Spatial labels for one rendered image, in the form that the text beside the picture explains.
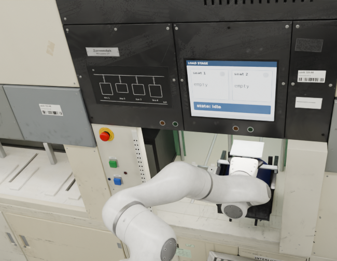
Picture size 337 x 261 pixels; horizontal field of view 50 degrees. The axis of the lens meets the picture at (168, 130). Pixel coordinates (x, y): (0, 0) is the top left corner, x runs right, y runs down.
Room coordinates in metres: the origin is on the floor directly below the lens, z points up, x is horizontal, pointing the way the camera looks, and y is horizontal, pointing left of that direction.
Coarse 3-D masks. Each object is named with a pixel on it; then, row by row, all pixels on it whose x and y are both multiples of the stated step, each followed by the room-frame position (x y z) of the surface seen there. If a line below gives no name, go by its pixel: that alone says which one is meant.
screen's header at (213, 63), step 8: (192, 64) 1.07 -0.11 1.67; (200, 64) 1.06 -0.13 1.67; (208, 64) 1.05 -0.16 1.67; (216, 64) 1.04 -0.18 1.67; (224, 64) 1.03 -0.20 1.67; (232, 64) 1.02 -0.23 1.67; (240, 64) 1.01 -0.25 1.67; (248, 64) 1.00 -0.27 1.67; (256, 64) 1.00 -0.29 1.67; (264, 64) 0.99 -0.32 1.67; (272, 64) 0.98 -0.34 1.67
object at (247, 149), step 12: (240, 144) 1.14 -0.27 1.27; (252, 144) 1.12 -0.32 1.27; (228, 156) 1.22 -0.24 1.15; (252, 156) 1.05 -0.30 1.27; (276, 156) 1.15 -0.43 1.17; (264, 168) 1.07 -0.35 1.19; (276, 168) 1.05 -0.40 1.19; (216, 204) 1.05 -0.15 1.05; (264, 204) 0.98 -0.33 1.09; (252, 216) 0.99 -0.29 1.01; (264, 216) 0.98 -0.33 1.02
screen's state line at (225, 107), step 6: (198, 102) 1.07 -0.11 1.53; (204, 102) 1.06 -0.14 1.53; (198, 108) 1.07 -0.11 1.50; (204, 108) 1.06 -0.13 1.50; (210, 108) 1.05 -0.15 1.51; (216, 108) 1.05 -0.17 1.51; (222, 108) 1.04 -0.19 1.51; (228, 108) 1.03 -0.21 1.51; (234, 108) 1.02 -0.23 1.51; (240, 108) 1.01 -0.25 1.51; (246, 108) 1.01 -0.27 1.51; (252, 108) 1.00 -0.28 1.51; (258, 108) 0.99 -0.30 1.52; (264, 108) 0.98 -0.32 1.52; (270, 108) 0.98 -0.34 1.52
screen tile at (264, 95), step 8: (232, 72) 1.02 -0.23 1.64; (240, 72) 1.01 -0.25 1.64; (248, 72) 1.00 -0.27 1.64; (256, 72) 1.00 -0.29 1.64; (272, 72) 0.98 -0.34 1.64; (232, 80) 1.02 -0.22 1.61; (240, 80) 1.01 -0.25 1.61; (248, 80) 1.00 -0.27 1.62; (256, 80) 1.00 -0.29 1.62; (264, 80) 0.99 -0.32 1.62; (232, 88) 1.02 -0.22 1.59; (264, 88) 0.99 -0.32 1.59; (232, 96) 1.02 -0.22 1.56; (240, 96) 1.01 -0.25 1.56; (248, 96) 1.00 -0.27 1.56; (256, 96) 1.00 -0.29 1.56; (264, 96) 0.99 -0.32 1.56
